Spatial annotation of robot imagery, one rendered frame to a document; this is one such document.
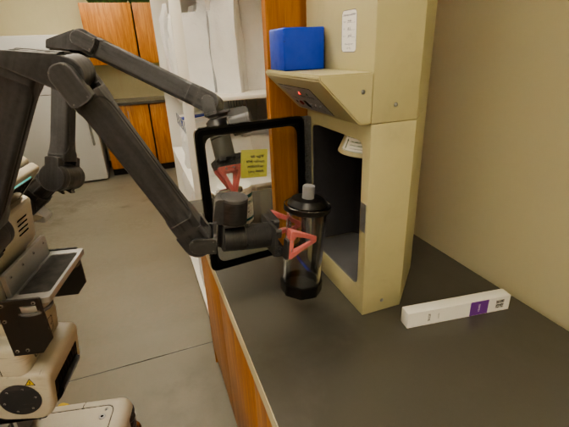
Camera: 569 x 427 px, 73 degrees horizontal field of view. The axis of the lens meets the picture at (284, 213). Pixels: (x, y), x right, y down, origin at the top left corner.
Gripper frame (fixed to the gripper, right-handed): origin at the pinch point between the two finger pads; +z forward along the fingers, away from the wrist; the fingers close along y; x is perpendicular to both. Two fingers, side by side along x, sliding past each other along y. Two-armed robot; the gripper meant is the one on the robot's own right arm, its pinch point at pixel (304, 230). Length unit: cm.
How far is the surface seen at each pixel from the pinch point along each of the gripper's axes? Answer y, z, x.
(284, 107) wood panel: 29.2, 4.2, -24.9
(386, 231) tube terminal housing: -7.9, 17.1, -1.7
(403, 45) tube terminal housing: -7.8, 13.4, -41.0
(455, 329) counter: -21.0, 31.3, 18.8
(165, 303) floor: 158, -22, 120
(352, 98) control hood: -7.8, 3.8, -30.8
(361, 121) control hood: -7.8, 6.5, -26.5
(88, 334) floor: 145, -69, 125
